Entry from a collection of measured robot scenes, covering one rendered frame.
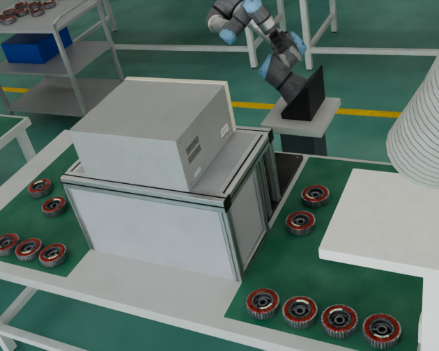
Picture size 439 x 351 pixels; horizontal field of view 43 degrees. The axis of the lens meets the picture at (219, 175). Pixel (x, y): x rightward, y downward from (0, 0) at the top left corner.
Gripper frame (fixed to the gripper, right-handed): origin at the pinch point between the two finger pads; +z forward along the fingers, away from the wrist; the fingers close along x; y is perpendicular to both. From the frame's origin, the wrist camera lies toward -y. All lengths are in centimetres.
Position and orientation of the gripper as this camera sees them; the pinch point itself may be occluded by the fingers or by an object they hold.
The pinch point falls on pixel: (295, 63)
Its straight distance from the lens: 263.5
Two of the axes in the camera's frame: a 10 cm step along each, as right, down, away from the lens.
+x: -7.9, 5.3, 3.1
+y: -0.1, -5.2, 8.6
